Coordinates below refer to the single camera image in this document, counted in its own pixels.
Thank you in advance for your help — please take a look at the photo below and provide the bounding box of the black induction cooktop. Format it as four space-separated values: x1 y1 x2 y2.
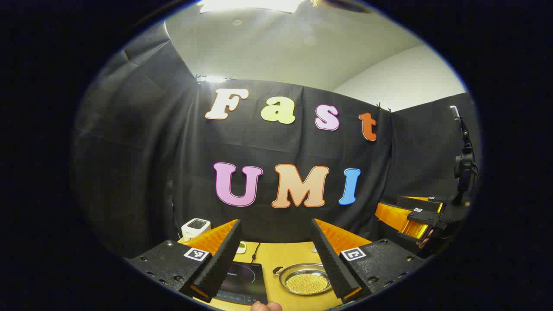
214 261 269 306

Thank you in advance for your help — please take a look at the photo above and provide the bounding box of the pile of yellow soybeans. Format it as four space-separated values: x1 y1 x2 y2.
285 273 330 294

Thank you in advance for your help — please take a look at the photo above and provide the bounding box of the white toaster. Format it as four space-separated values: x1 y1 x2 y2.
181 218 211 241

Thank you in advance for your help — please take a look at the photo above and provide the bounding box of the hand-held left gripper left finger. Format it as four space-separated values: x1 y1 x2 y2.
125 219 242 303

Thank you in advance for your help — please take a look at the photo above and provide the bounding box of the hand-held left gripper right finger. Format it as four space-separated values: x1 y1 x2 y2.
311 218 427 304

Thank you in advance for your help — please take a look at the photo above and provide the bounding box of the steel pot with black handles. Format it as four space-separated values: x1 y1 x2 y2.
272 263 333 296

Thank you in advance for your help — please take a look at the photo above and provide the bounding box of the ceiling light panel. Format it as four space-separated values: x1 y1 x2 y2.
199 0 305 13

